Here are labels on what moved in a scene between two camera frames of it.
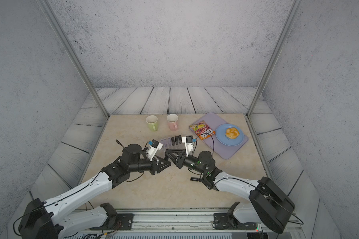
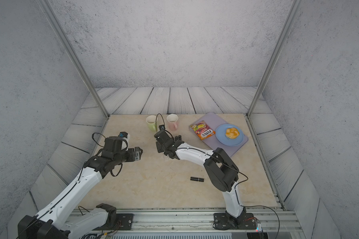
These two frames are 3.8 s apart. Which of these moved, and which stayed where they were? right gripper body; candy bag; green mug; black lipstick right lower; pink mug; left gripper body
Moved: left gripper body; right gripper body
Stayed: green mug; black lipstick right lower; pink mug; candy bag
